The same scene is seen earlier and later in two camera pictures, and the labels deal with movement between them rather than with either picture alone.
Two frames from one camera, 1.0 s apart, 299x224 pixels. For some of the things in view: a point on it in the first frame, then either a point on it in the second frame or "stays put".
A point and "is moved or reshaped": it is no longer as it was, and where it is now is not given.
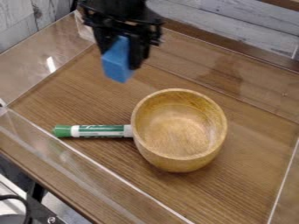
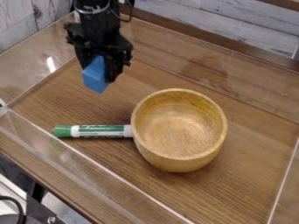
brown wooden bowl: [179, 126] stays put
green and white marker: [94, 130] stays put
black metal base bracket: [40, 213] stays put
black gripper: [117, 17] -> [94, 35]
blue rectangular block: [116, 59] is moved or reshaped
